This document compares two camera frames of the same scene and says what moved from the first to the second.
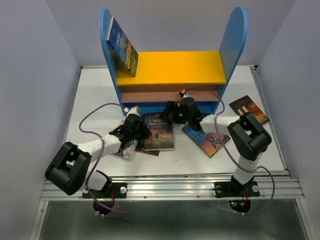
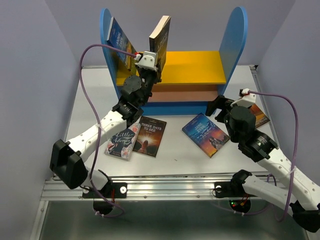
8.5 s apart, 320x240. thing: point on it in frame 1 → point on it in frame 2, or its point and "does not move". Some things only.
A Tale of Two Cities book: x=162 y=130 → x=158 y=41
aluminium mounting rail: x=274 y=185 does not move
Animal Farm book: x=122 y=47 does not move
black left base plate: x=113 y=190 does not move
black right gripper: x=172 y=107 → x=219 y=102
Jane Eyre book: x=208 y=143 does not move
